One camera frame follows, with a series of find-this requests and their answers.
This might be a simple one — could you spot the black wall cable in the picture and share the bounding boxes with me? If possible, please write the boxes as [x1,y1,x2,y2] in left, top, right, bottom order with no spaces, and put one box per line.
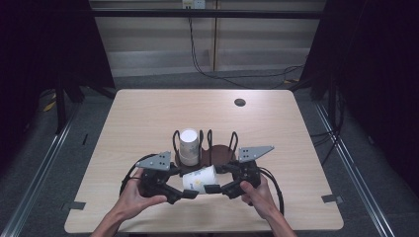
[187,17,304,91]

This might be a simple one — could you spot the person's left hand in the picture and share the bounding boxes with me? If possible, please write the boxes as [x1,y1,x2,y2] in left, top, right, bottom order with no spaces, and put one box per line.
[113,168,169,222]

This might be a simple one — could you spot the person's right hand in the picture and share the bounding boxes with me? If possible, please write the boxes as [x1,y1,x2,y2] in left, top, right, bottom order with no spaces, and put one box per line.
[239,180,282,221]

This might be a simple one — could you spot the black floor cables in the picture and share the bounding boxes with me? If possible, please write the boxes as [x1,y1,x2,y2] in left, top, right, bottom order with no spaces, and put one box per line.
[309,93,346,167]

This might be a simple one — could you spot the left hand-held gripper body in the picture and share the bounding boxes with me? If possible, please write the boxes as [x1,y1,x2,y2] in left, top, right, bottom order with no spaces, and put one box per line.
[134,150,182,205]

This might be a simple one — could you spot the white patterned paper cup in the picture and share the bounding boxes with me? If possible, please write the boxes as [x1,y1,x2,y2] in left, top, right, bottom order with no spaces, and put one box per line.
[179,128,202,160]
[180,154,201,167]
[181,164,219,195]

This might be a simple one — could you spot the black metal stand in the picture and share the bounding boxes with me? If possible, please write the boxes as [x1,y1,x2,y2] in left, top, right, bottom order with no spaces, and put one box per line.
[53,73,117,135]

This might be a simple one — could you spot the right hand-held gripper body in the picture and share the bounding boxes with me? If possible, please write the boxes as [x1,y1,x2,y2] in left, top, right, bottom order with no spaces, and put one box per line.
[225,144,276,200]

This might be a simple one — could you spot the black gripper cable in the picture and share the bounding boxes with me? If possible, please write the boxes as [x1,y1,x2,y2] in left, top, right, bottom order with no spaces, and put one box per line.
[119,152,160,198]
[258,166,286,217]

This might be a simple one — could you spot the grey tape strip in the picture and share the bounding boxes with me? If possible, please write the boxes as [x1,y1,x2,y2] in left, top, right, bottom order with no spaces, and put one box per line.
[320,194,344,204]
[60,200,87,212]

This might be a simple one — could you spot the black horizontal metal bar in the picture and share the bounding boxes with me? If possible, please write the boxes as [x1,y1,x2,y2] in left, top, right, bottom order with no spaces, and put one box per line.
[89,8,326,20]

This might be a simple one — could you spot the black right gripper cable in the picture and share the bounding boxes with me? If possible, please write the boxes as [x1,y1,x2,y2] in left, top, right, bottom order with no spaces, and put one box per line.
[258,166,286,217]

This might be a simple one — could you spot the brown double cup holder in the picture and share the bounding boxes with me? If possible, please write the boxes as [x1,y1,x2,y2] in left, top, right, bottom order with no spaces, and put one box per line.
[172,128,239,176]

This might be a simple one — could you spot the black curtain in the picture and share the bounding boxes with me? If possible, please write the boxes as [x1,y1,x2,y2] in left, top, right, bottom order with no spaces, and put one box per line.
[297,0,419,198]
[0,0,117,174]

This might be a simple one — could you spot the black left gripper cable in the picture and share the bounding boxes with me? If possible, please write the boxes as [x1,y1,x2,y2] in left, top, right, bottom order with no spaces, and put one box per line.
[119,152,160,198]

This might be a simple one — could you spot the yellow floor tape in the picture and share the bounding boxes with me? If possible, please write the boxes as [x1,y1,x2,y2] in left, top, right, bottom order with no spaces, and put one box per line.
[42,93,58,113]

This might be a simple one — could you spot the metal floor rail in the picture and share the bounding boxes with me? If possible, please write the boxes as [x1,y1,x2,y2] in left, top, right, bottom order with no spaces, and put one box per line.
[311,98,396,237]
[0,101,82,237]

